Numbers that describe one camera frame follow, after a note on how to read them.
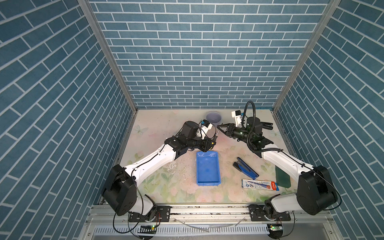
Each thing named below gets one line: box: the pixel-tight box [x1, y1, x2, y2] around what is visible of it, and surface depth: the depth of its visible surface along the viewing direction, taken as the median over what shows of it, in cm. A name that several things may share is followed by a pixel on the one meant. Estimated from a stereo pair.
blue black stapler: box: [232, 157, 260, 180], surface depth 89 cm
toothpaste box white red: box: [241, 179, 280, 191], surface depth 84 cm
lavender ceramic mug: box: [206, 111, 222, 127], surface depth 111 cm
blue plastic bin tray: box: [196, 151, 221, 186], surface depth 90 cm
